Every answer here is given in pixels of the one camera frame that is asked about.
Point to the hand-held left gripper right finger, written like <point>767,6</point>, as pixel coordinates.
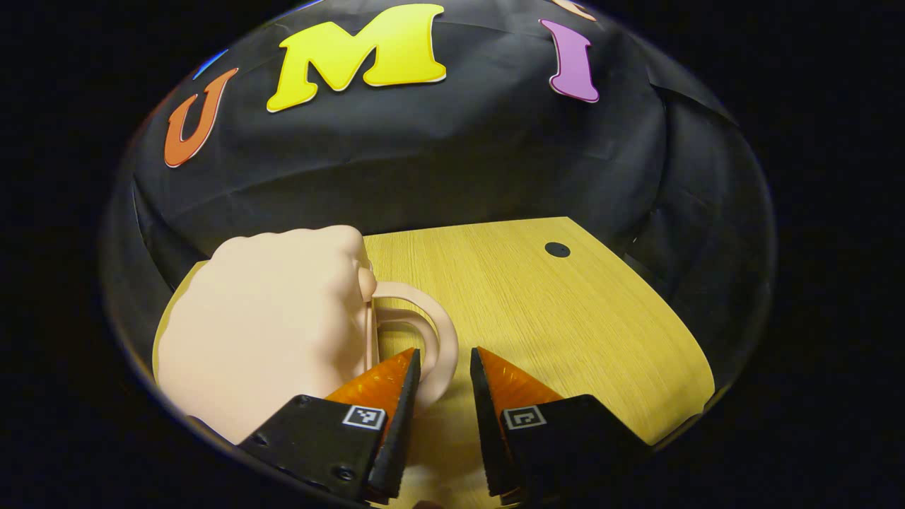
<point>484,424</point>

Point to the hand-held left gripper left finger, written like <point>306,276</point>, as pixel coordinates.
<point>403,424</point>

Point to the pink suitcase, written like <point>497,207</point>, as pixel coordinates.
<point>269,318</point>

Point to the black round table grommet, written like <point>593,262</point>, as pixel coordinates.
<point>557,249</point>

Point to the black backdrop cloth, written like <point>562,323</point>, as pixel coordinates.
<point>424,162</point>

